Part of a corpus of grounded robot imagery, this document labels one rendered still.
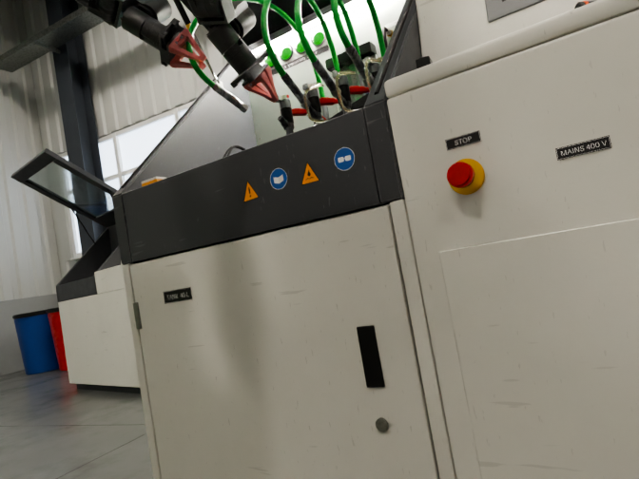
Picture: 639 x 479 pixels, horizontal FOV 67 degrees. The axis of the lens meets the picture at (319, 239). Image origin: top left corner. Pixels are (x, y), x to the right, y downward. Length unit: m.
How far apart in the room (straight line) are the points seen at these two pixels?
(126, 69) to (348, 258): 7.02
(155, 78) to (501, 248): 6.80
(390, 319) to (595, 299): 0.29
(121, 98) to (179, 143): 6.33
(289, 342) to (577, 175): 0.53
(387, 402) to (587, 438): 0.28
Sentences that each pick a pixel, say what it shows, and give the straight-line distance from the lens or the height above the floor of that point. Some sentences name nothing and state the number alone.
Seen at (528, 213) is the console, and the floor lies 0.73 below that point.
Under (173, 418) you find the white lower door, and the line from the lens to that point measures 1.15.
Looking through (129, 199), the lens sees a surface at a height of 0.93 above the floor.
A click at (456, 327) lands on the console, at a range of 0.75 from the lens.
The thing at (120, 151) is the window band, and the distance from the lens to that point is 7.58.
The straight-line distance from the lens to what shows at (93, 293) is 4.34.
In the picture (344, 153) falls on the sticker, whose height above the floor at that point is 0.89.
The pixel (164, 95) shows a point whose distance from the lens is 7.08.
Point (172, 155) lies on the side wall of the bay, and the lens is 1.32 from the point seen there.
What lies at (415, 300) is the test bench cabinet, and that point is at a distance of 0.76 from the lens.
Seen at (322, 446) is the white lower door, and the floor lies 0.40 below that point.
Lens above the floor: 0.71
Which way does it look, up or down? 3 degrees up
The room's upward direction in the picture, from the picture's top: 10 degrees counter-clockwise
